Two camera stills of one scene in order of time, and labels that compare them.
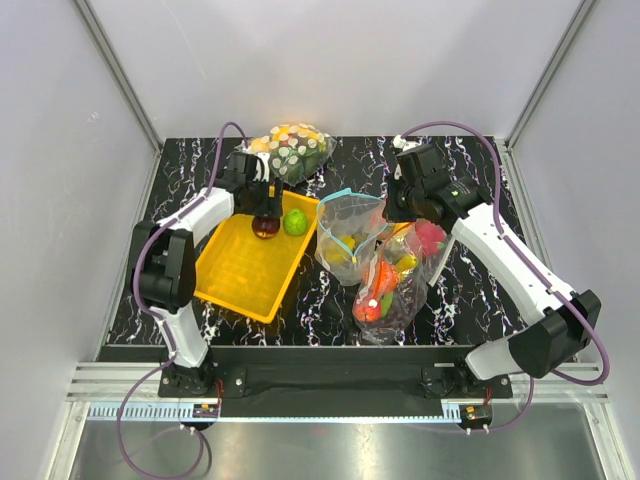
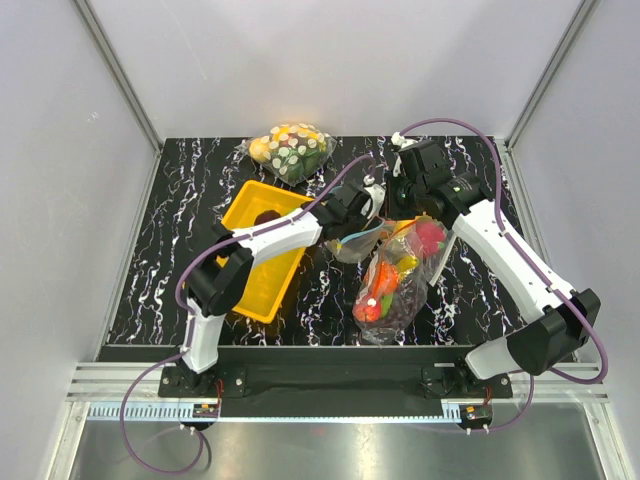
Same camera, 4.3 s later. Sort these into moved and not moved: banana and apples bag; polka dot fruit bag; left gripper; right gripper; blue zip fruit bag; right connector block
Moved: left gripper; blue zip fruit bag
Not moved: right gripper; polka dot fruit bag; banana and apples bag; right connector block
